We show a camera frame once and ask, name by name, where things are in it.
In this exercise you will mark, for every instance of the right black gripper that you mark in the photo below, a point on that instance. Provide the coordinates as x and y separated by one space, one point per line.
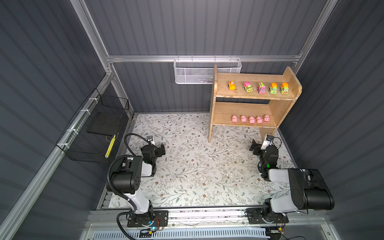
258 150

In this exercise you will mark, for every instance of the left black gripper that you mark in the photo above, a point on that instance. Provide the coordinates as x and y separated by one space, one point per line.
157 150

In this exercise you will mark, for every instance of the pink toy pig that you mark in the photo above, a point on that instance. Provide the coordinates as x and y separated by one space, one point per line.
252 120
243 119
266 118
259 120
234 119

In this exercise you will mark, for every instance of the pink toy pig bottom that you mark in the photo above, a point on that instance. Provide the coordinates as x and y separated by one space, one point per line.
252 120

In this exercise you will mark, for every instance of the pink green striped toy truck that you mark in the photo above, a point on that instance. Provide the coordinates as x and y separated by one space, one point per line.
261 88

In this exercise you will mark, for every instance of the orange green mixer toy truck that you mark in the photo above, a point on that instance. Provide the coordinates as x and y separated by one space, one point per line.
273 89

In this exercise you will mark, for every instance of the orange toy car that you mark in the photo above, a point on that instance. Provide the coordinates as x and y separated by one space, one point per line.
231 85

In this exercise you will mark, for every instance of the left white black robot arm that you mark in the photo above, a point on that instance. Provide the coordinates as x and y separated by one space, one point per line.
124 179

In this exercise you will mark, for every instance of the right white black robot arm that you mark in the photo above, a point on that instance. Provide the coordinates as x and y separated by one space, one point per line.
308 190

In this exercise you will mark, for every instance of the wooden two-tier shelf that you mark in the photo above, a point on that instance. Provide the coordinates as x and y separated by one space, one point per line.
226 103

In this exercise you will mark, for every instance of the floral patterned table mat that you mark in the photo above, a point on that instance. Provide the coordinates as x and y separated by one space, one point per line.
202 167

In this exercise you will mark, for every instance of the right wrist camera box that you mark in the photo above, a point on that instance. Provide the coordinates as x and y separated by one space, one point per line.
268 141

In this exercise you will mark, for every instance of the black wire mesh basket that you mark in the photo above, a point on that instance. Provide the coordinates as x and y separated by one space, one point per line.
87 138

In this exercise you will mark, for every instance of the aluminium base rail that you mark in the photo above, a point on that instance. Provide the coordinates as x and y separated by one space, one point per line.
205 217

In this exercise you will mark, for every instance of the white perforated cable tray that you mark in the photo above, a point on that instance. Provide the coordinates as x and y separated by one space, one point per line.
202 233

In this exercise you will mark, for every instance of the white wire mesh basket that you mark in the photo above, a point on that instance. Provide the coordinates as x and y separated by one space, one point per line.
200 71

